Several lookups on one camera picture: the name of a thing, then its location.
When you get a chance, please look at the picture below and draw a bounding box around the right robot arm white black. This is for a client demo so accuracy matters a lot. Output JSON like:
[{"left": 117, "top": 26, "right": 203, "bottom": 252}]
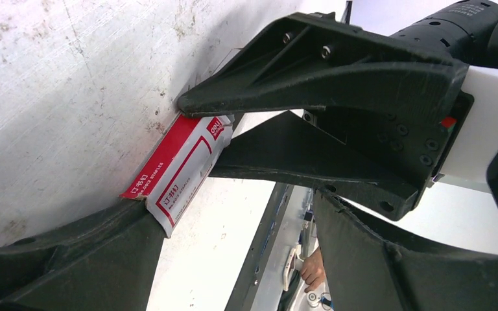
[{"left": 178, "top": 1, "right": 498, "bottom": 221}]

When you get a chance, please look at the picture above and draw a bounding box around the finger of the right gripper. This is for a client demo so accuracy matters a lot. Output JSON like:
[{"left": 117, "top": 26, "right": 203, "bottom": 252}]
[
  {"left": 178, "top": 13, "right": 468, "bottom": 119},
  {"left": 210, "top": 111, "right": 419, "bottom": 221}
]

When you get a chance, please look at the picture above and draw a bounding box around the person hand in background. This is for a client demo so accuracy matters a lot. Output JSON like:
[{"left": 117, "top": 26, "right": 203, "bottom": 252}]
[{"left": 300, "top": 247, "right": 326, "bottom": 293}]

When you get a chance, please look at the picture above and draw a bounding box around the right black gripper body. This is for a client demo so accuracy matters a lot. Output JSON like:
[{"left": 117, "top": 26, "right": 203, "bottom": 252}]
[{"left": 302, "top": 64, "right": 470, "bottom": 201}]

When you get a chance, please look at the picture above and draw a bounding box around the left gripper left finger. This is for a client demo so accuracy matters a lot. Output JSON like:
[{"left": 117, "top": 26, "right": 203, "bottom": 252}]
[{"left": 0, "top": 200, "right": 165, "bottom": 310}]

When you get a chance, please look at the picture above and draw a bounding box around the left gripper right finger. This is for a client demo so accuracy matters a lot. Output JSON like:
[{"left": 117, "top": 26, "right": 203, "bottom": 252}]
[{"left": 313, "top": 189, "right": 498, "bottom": 310}]

